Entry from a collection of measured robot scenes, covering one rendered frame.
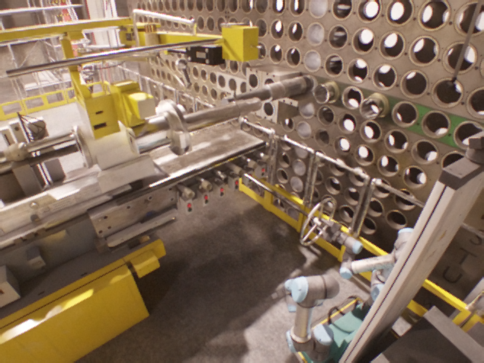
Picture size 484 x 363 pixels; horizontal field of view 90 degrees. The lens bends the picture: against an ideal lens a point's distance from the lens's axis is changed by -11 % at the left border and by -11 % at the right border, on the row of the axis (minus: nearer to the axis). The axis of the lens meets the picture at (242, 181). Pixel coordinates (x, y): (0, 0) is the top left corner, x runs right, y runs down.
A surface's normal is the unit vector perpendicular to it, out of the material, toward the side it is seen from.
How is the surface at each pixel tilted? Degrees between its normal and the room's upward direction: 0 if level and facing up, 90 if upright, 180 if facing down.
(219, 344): 0
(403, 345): 0
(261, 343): 0
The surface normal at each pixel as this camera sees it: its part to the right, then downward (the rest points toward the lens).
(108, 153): 0.60, 0.10
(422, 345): 0.00, -0.82
